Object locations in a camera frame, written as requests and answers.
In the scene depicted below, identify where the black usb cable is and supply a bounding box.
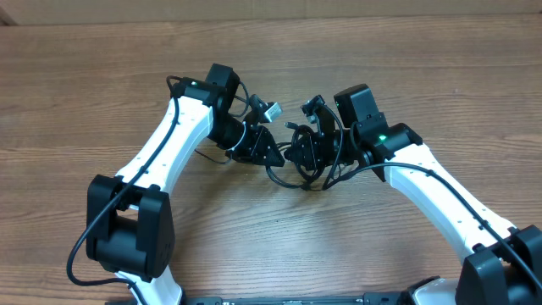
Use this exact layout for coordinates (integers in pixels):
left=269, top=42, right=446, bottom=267
left=264, top=121, right=340, bottom=191

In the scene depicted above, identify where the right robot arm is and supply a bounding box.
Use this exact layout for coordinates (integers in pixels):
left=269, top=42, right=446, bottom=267
left=285, top=84, right=541, bottom=304

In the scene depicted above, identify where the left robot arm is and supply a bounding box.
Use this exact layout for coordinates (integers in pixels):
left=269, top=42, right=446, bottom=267
left=78, top=64, right=285, bottom=304

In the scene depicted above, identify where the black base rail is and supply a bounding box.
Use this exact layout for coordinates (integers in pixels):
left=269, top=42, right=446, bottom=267
left=105, top=291, right=407, bottom=305

